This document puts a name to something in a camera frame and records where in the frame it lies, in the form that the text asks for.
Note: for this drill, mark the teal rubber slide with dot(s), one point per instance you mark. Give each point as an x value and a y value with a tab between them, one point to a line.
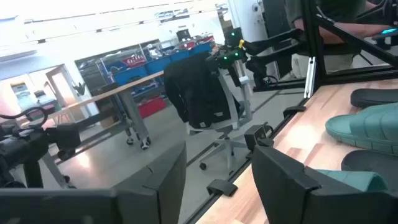
357	180
370	127

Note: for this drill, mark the wooden top work table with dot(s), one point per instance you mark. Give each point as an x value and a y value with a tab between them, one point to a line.
132	109

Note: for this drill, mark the black jacket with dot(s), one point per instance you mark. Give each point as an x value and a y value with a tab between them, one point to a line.
196	93

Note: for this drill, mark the person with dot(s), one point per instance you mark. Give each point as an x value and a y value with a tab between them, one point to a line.
335	6

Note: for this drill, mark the black table edge clamp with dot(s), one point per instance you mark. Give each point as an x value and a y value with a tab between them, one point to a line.
293	110
256	137
222	187

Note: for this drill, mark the person's forearm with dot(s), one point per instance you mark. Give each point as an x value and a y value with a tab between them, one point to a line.
351	29

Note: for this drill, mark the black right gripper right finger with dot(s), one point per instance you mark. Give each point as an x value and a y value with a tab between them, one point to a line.
289	199

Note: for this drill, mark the black rubber slide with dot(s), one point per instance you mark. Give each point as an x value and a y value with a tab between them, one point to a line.
370	165
373	97

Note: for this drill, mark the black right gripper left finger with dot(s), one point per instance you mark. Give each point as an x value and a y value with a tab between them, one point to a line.
140	202

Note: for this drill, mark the silver aluminium profile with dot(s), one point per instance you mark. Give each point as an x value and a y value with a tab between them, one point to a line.
310	77

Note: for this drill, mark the black equipment on stand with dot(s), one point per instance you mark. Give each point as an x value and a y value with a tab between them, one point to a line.
28	146

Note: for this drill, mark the white office chair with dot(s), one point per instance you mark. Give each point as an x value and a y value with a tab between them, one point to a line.
230	146

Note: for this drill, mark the blue storage bin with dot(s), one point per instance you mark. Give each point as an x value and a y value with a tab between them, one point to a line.
179	55
130	75
158	64
200	48

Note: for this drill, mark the black aluminium frame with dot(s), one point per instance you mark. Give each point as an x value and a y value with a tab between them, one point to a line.
314	37

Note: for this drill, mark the red storage bin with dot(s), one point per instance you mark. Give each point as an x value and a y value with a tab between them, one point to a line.
152	107

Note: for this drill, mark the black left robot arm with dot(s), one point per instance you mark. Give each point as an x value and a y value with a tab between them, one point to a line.
273	40

